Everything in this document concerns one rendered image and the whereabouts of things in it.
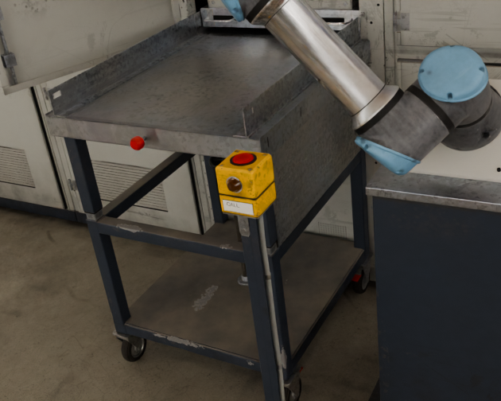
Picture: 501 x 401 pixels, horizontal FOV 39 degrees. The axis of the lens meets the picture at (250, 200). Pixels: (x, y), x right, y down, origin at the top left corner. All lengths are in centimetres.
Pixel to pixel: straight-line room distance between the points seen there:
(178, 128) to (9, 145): 162
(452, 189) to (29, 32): 128
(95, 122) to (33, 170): 139
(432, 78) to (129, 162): 162
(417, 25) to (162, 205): 124
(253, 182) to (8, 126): 197
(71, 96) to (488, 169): 104
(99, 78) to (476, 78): 104
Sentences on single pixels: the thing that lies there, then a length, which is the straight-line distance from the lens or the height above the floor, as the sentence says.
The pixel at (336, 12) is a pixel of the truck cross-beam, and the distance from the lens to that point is 211.
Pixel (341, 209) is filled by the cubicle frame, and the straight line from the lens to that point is 234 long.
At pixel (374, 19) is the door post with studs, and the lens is 204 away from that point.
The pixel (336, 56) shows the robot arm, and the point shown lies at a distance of 130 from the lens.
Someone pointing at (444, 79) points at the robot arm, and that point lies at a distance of 132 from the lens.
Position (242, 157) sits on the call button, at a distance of 128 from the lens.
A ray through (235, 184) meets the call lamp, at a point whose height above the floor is 88.
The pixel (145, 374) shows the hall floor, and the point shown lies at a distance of 222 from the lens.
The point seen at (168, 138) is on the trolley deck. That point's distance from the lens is 162.
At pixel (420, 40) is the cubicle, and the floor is 86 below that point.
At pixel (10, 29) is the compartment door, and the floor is 100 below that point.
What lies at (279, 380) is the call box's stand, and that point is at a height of 36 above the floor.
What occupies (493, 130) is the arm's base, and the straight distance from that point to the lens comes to 149.
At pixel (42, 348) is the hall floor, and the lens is 245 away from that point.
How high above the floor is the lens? 145
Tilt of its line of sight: 29 degrees down
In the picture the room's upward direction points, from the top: 8 degrees counter-clockwise
